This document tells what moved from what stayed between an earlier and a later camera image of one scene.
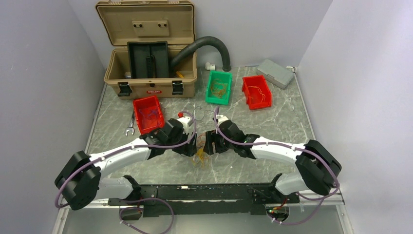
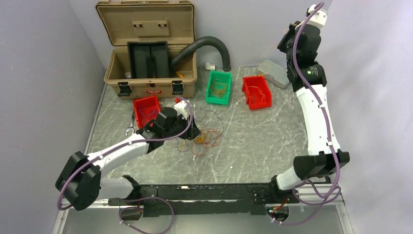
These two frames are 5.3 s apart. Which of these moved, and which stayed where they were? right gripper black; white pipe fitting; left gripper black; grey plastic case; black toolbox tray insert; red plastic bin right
Moved: left gripper black; right gripper black
Stayed: red plastic bin right; grey plastic case; white pipe fitting; black toolbox tray insert
